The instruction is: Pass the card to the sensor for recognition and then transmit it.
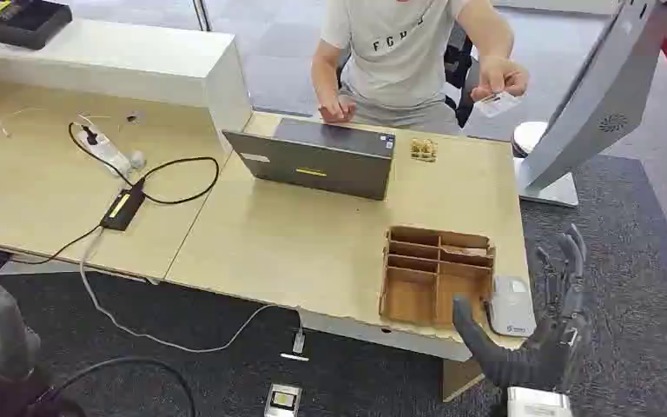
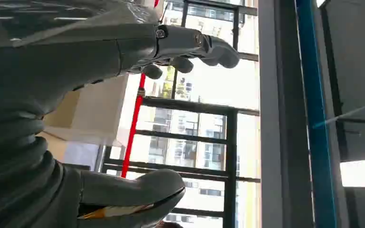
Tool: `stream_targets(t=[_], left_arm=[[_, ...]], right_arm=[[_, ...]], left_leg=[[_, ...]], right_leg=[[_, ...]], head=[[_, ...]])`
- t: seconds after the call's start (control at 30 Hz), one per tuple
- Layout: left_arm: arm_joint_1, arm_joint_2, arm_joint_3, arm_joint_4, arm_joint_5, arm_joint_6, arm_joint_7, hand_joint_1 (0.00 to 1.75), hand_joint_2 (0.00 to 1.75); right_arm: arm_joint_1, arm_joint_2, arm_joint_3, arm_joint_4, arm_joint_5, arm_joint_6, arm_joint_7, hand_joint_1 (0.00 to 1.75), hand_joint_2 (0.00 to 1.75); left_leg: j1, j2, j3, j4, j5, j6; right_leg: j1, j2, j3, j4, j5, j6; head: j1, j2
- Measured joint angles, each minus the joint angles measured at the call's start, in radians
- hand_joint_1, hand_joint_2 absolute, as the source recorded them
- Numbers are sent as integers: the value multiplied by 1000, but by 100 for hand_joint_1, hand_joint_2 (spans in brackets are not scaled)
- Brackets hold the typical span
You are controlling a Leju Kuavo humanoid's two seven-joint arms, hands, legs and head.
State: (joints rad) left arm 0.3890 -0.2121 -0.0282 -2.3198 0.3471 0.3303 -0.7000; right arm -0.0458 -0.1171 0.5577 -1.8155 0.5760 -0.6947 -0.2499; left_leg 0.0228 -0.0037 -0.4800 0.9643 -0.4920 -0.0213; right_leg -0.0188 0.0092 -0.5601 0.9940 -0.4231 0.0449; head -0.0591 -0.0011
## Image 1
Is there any person's left hand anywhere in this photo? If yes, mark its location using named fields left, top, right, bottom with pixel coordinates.
left=470, top=56, right=531, bottom=103

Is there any thick black floor cable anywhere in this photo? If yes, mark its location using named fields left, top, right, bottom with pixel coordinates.
left=40, top=355, right=197, bottom=417

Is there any thin black adapter cable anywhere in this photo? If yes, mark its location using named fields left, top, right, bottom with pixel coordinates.
left=8, top=224, right=104, bottom=267

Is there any person's right hand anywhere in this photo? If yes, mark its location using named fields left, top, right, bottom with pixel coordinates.
left=317, top=93, right=358, bottom=124

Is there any white cable with plug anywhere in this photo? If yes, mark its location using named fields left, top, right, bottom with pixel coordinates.
left=78, top=227, right=307, bottom=354

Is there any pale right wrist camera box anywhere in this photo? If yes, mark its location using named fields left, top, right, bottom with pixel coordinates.
left=505, top=387, right=574, bottom=417

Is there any grey laptop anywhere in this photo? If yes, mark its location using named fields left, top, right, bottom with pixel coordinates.
left=222, top=117, right=397, bottom=202

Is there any white counter block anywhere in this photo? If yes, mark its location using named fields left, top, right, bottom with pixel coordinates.
left=0, top=17, right=254, bottom=155

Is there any white round base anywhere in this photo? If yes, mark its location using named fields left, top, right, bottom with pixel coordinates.
left=510, top=121, right=551, bottom=158

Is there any black tray device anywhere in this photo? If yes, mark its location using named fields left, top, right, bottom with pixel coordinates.
left=0, top=0, right=74, bottom=51

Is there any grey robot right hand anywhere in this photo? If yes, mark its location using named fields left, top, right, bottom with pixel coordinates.
left=452, top=224, right=593, bottom=395

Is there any black mains cable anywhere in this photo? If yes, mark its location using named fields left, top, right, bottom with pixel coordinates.
left=68, top=121, right=221, bottom=207

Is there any grey kiosk stand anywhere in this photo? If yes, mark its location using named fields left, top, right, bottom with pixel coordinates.
left=514, top=0, right=667, bottom=209

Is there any person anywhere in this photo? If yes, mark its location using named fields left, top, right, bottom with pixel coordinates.
left=310, top=0, right=531, bottom=136

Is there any wooden desk leg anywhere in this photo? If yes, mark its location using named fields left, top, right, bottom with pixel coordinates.
left=440, top=357, right=487, bottom=403

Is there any wooden compartment box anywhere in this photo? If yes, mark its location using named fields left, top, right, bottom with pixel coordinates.
left=378, top=225, right=497, bottom=332

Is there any thin white wire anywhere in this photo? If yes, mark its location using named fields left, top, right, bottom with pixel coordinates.
left=0, top=106, right=122, bottom=140

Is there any black power adapter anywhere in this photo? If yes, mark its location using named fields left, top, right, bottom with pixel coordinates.
left=99, top=178, right=148, bottom=233

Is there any white plastic card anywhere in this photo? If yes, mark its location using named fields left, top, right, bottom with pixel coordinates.
left=474, top=90, right=522, bottom=120

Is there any black office chair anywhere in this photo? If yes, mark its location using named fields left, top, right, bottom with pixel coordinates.
left=336, top=23, right=482, bottom=129

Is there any metal pole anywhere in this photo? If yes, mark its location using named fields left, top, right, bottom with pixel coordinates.
left=191, top=0, right=213, bottom=33

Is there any small silver floor device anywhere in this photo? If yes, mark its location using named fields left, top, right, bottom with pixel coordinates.
left=263, top=382, right=304, bottom=417

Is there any white power strip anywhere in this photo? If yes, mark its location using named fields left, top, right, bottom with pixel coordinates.
left=74, top=123, right=149, bottom=177

